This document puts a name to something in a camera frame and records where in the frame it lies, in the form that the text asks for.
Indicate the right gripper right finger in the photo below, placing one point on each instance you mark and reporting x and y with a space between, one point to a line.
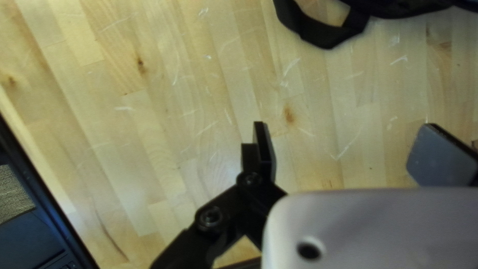
440 160

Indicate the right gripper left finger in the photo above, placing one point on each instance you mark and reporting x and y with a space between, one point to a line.
257 175

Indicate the black backpack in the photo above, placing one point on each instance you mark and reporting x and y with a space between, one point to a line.
321 35

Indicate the black frame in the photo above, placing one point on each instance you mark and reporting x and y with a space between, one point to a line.
41 194

